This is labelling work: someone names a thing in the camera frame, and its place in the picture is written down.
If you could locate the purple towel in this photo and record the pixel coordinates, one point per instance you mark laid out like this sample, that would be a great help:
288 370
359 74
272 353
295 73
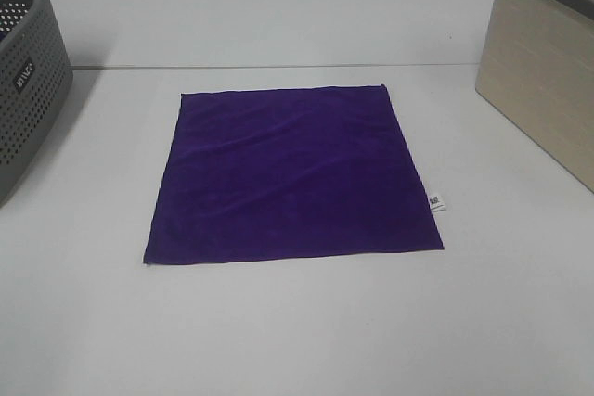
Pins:
278 174

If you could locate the white towel care label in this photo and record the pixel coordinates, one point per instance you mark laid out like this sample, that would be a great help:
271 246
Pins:
436 203

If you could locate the beige fabric storage box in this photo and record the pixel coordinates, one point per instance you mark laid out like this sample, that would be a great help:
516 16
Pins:
536 69

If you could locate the grey perforated plastic basket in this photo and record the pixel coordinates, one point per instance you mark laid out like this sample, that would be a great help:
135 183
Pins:
36 77

